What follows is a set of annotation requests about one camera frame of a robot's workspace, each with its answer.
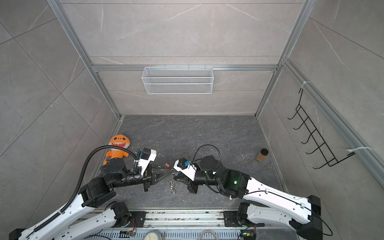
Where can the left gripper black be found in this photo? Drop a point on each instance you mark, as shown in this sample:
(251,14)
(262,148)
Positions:
(153,175)

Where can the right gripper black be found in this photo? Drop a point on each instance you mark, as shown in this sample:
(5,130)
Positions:
(193,188)

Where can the red key tag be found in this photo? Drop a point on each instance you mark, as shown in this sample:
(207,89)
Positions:
(168,166)

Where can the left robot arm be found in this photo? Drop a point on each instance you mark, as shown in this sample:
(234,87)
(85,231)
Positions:
(91,196)

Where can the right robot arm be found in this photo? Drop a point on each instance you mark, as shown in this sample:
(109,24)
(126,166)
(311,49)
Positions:
(264,204)

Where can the round gauge dial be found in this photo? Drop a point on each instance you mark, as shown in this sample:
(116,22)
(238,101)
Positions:
(153,235)

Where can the brown spice bottle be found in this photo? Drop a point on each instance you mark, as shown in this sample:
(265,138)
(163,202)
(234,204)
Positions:
(262,155)

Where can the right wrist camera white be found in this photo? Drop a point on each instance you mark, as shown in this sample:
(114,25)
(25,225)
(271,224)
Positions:
(186,167)

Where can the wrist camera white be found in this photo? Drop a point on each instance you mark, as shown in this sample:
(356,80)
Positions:
(186,167)
(145,158)

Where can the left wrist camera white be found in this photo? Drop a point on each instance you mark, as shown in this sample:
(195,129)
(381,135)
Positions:
(145,158)

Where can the aluminium rail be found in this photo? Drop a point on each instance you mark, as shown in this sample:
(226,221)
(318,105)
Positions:
(189,219)

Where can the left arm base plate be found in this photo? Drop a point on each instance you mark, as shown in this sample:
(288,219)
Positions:
(130,220)

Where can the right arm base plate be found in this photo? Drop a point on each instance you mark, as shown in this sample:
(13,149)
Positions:
(234,218)

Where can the white wire mesh basket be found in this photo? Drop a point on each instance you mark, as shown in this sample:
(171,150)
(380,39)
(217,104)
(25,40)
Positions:
(178,80)

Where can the black wire hook rack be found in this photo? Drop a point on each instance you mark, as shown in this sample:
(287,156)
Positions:
(315,136)

